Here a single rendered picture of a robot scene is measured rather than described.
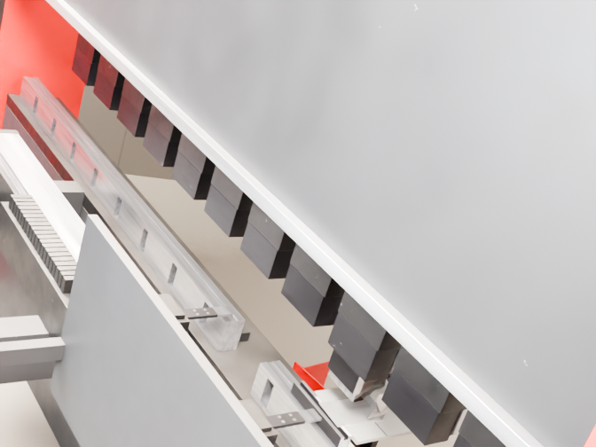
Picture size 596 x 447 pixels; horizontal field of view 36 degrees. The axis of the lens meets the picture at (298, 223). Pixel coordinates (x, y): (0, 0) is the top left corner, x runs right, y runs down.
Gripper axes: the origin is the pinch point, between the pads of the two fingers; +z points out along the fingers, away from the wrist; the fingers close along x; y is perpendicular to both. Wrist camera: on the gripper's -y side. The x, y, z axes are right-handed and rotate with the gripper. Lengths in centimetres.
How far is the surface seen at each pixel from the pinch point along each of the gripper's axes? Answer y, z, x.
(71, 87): -4, 9, -215
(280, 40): 75, -35, -26
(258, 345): -7.0, 11.7, -43.3
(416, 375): 27.9, -12.2, 21.9
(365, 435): 3.4, 3.8, 8.0
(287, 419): 16.2, 14.2, 0.2
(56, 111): 13, 18, -176
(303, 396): 8.5, 9.2, -7.6
